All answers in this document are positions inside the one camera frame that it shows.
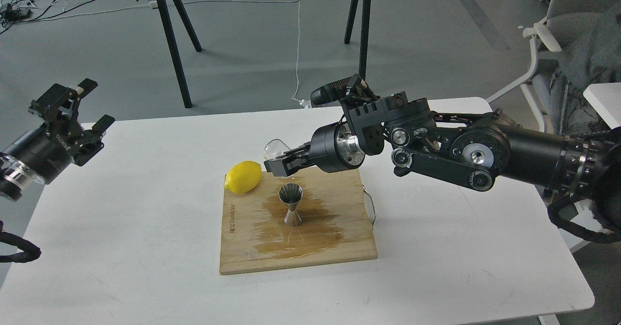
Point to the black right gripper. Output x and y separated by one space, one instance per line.
332 148

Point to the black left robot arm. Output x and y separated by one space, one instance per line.
40 155

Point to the steel jigger measuring cup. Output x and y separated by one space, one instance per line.
291 194

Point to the bamboo cutting board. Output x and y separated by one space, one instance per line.
335 226

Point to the small clear glass cup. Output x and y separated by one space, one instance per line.
274 149

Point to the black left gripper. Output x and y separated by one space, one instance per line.
41 155

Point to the white side table corner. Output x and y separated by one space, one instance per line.
605 98

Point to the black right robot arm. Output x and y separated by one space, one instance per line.
470 150

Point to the yellow lemon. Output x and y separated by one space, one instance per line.
243 177

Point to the seated person grey clothes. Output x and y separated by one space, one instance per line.
592 58

